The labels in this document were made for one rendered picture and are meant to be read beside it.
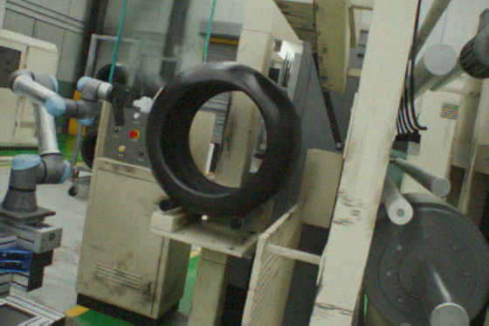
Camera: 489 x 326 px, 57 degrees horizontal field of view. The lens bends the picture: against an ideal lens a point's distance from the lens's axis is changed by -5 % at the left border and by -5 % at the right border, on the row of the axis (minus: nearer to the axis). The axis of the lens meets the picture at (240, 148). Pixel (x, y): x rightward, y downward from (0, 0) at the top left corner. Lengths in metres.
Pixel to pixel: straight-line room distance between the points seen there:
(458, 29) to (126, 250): 9.51
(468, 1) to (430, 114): 6.55
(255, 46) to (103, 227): 1.37
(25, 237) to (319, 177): 1.23
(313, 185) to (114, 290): 1.41
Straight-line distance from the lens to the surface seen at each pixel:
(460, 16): 11.23
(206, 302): 2.21
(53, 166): 2.17
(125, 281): 2.79
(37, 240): 2.05
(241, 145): 2.03
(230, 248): 1.72
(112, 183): 2.71
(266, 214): 2.01
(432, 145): 5.00
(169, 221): 1.77
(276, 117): 1.61
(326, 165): 1.91
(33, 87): 2.10
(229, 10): 11.97
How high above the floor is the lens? 1.27
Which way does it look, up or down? 4 degrees down
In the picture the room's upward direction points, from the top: 11 degrees clockwise
